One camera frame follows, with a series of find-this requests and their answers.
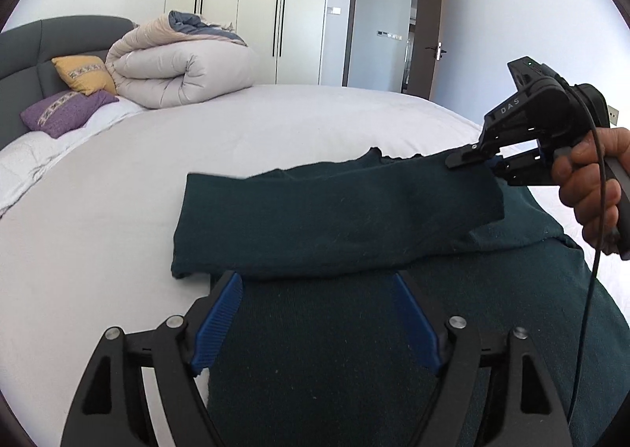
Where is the white bed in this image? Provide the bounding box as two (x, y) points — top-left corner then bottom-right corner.
(0, 83), (493, 428)

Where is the brown wooden door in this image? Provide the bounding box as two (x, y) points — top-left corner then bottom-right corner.
(408, 0), (448, 101)

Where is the brown door frame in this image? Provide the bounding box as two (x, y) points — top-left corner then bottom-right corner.
(342, 0), (436, 94)

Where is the person's right hand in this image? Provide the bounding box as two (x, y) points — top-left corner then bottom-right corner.
(550, 126), (630, 256)

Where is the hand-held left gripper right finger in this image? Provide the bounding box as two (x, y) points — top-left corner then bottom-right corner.
(392, 271), (574, 447)

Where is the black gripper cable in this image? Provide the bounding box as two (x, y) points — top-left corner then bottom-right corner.
(558, 78), (608, 433)

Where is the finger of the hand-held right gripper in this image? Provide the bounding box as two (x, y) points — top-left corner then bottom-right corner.
(489, 151), (562, 189)
(445, 139), (539, 170)

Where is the yellow patterned pillow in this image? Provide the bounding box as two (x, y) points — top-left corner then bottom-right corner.
(52, 55), (119, 96)

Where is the folded beige duvet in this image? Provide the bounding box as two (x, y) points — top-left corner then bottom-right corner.
(106, 10), (260, 109)

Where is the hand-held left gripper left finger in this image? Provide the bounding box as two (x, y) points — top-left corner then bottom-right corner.
(60, 271), (244, 447)

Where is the dark green sweater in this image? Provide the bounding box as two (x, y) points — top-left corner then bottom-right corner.
(170, 146), (630, 447)

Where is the grey upholstered headboard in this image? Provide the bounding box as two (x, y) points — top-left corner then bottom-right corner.
(0, 15), (136, 150)

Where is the purple patterned pillow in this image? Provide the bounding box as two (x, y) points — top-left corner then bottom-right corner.
(20, 90), (120, 138)

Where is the white quilted pillow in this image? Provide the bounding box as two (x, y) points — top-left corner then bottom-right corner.
(0, 98), (148, 216)

